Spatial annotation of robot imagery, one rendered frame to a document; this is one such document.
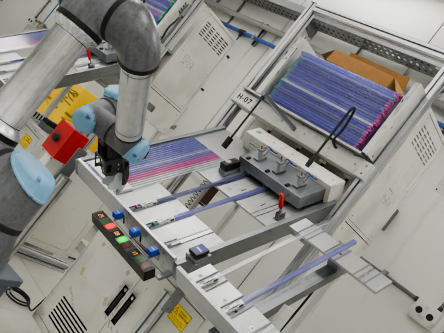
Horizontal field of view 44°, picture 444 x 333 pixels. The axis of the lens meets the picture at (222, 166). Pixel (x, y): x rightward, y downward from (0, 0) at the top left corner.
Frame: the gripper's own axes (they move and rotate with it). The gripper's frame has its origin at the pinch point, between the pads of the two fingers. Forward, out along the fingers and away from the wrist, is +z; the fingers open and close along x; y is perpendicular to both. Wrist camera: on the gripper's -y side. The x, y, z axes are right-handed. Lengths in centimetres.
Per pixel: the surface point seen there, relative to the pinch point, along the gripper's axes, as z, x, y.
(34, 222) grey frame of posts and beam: 33, -39, 14
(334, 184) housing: 1, 30, -71
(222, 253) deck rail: 10.9, 32.0, -19.0
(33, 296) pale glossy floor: 97, -67, 6
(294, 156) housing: 1, 8, -72
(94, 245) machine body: 49, -34, -9
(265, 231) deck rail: 8.7, 32.2, -37.0
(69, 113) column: 112, -282, -109
